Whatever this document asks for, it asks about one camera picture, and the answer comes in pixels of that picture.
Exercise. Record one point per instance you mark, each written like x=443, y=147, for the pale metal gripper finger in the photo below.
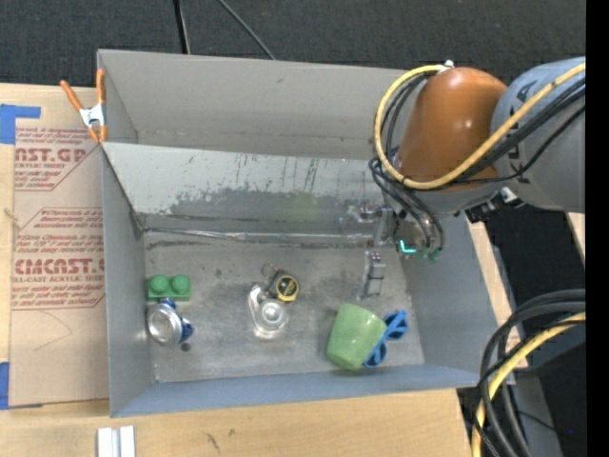
x=375, y=269
x=366, y=214

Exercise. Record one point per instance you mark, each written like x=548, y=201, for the clear glass item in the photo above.
x=269, y=314

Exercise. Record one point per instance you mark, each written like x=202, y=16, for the grey metal bin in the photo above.
x=228, y=350

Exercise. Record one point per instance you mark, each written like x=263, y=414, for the brown cardboard board red print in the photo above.
x=57, y=236

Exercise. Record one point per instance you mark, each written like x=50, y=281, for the green two-stud toy block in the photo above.
x=169, y=287

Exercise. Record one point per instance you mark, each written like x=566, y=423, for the silver and blue drink can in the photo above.
x=164, y=324

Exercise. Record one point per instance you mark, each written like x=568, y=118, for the blue sunglasses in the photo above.
x=396, y=324

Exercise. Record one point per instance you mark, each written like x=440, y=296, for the green cup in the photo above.
x=354, y=336

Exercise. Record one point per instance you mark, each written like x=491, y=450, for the yellow and black tape measure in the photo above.
x=287, y=287

